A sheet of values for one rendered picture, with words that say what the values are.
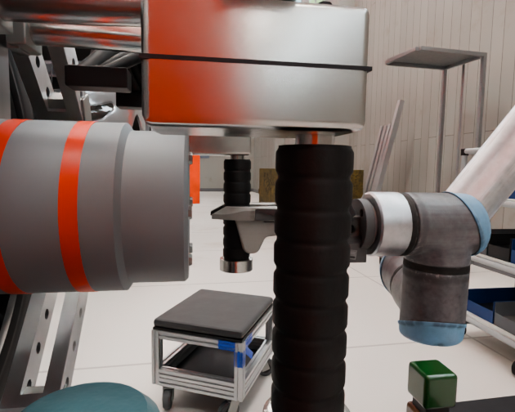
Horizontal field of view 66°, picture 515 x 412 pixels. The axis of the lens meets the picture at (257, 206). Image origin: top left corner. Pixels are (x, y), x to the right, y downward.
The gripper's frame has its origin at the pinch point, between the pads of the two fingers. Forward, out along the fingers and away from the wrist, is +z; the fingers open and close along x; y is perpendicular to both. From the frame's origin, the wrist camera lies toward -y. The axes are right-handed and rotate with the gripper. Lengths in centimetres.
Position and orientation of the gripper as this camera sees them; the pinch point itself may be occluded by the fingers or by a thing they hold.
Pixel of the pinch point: (221, 208)
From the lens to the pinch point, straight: 52.5
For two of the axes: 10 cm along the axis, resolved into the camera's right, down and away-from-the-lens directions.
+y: -0.2, 10.0, 1.0
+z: -9.9, 0.0, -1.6
